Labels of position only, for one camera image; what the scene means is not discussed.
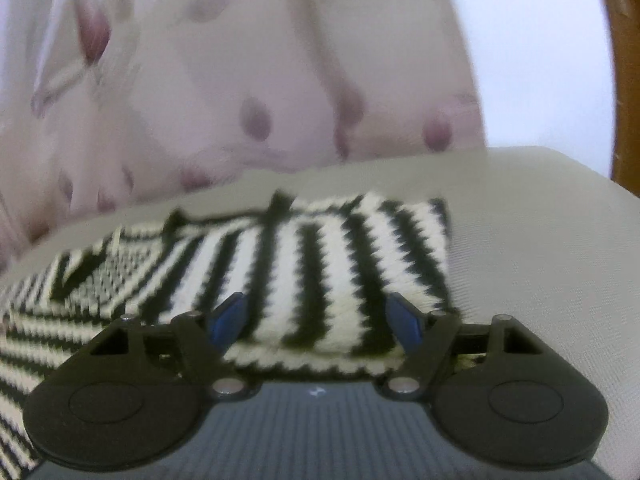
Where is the brown wooden door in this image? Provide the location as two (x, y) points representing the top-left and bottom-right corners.
(592, 0), (640, 196)

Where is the pink leaf print curtain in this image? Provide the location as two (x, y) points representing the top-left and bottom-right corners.
(0, 0), (488, 261)

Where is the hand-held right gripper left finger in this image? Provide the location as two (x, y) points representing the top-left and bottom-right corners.
(90, 291), (248, 401)

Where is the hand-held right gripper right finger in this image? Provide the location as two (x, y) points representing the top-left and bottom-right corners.
(386, 291), (545, 402)

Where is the black and white striped knit garment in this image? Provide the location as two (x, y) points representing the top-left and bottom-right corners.
(0, 191), (461, 466)

